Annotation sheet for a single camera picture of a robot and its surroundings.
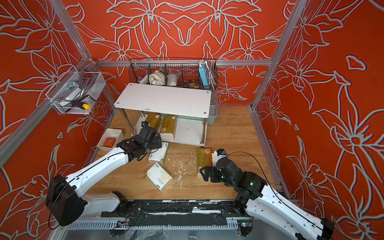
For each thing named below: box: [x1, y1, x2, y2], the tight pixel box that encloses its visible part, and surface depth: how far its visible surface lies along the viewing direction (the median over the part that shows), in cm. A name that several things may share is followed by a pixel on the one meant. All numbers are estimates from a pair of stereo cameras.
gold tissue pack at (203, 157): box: [196, 147, 212, 173], surface depth 86 cm
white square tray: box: [96, 128, 124, 151], surface depth 97 cm
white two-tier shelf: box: [114, 83, 212, 146], surface depth 80 cm
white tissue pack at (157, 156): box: [148, 141, 169, 165], surface depth 87 cm
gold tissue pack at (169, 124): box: [160, 115, 177, 134], surface depth 94 cm
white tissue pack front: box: [146, 162, 174, 193], surface depth 81 cm
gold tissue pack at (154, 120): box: [145, 113, 162, 131], surface depth 97 cm
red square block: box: [103, 137, 116, 148], surface depth 94 cm
